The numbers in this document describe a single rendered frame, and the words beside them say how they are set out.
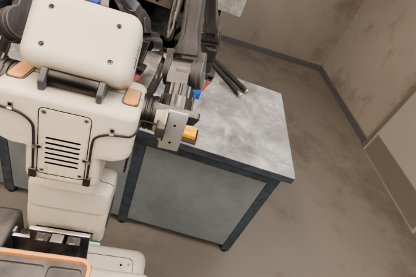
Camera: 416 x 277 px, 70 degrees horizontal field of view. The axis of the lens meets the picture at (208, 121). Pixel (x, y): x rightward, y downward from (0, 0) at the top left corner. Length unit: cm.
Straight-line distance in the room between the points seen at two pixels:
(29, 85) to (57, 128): 10
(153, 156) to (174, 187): 23
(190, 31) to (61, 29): 31
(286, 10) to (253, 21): 46
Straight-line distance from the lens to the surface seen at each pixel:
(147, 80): 137
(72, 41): 63
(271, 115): 164
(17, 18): 81
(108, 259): 149
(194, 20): 78
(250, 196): 152
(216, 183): 146
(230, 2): 191
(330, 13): 457
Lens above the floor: 163
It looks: 37 degrees down
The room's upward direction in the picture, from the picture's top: 23 degrees clockwise
